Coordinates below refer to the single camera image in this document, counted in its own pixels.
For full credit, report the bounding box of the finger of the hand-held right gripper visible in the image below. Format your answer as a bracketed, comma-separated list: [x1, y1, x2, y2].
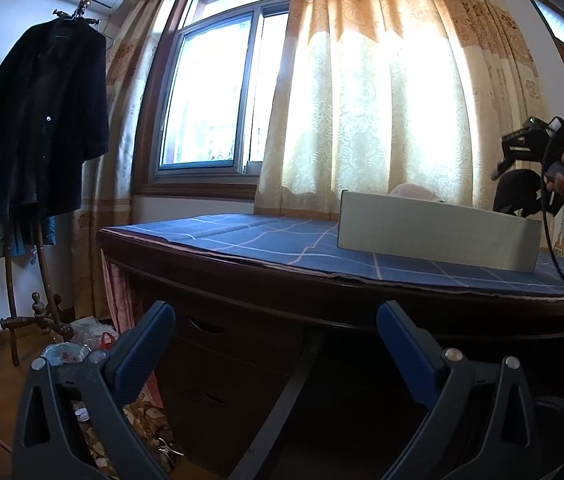
[501, 116, 549, 148]
[491, 142, 546, 181]

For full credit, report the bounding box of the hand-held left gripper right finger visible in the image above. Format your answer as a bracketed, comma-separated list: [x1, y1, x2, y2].
[376, 301, 543, 480]

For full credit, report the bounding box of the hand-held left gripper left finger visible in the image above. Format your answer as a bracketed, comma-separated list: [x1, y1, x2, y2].
[12, 301, 177, 480]

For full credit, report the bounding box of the black underwear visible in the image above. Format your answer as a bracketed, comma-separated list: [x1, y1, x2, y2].
[493, 169, 564, 219]

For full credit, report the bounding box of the cardboard box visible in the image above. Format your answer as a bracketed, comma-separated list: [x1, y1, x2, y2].
[338, 190, 543, 274]

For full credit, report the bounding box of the small desk side drawer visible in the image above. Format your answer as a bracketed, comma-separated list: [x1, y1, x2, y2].
[172, 310, 309, 377]
[161, 360, 289, 462]

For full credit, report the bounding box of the pink floral hanging cloth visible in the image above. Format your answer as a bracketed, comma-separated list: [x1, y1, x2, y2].
[102, 254, 166, 412]

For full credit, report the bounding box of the clear plastic bag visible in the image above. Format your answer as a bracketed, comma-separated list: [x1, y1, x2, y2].
[42, 315, 118, 367]

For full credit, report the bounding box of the golden curtain tassel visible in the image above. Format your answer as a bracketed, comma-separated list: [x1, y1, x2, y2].
[552, 205, 564, 257]

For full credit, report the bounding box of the brown patterned cloth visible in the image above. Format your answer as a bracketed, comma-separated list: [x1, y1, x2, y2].
[86, 394, 179, 480]

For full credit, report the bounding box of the metal clip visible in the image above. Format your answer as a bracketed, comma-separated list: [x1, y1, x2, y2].
[154, 436, 186, 459]

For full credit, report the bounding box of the dark wooden desk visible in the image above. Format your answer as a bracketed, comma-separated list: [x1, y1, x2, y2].
[96, 227, 564, 480]

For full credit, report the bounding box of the wooden coat rack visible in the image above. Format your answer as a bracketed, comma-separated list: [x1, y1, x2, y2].
[0, 0, 113, 367]

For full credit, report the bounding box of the wide beige patterned curtain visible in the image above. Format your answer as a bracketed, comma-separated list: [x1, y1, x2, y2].
[254, 0, 554, 249]

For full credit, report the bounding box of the blue checked tablecloth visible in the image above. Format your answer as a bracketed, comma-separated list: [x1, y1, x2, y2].
[99, 212, 564, 304]

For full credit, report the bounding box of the teal garment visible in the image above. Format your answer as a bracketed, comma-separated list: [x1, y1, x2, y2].
[0, 216, 58, 262]

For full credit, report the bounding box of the narrow beige patterned curtain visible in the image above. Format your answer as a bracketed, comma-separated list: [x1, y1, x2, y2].
[72, 0, 189, 322]

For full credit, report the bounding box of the dark coat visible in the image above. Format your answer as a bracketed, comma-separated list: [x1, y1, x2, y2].
[0, 21, 111, 224]

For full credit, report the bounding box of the brown framed window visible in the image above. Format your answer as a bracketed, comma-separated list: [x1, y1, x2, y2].
[132, 0, 299, 199]

